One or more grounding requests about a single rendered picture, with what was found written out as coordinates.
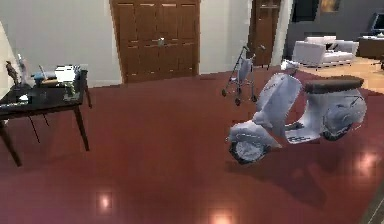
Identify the framed wall picture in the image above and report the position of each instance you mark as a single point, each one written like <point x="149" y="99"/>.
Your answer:
<point x="330" y="5"/>

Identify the computer monitor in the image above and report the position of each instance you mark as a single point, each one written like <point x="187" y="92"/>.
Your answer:
<point x="379" y="22"/>

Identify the dark wooden desk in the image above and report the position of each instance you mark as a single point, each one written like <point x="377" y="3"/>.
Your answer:
<point x="371" y="46"/>

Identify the brown wooden room door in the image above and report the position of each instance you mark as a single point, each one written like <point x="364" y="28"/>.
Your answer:
<point x="265" y="30"/>

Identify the clear glass bottle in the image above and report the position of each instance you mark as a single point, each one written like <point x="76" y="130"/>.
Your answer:
<point x="22" y="68"/>

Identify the black television set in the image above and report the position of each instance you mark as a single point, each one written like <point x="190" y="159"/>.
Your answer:
<point x="305" y="10"/>

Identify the blue bowl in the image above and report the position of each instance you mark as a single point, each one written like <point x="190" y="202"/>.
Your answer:
<point x="39" y="78"/>

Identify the white box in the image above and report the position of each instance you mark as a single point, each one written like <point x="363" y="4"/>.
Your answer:
<point x="65" y="73"/>

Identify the brown wooden double door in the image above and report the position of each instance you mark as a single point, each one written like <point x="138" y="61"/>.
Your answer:
<point x="156" y="40"/>

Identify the grey folding stroller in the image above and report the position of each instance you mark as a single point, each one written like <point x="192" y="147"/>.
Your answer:
<point x="244" y="71"/>

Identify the white sofa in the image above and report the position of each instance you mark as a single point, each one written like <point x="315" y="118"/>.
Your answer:
<point x="315" y="51"/>

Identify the dark wooden table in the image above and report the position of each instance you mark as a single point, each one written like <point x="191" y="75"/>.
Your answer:
<point x="46" y="100"/>

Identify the white motor scooter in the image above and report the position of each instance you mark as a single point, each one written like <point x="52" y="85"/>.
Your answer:
<point x="276" y="100"/>

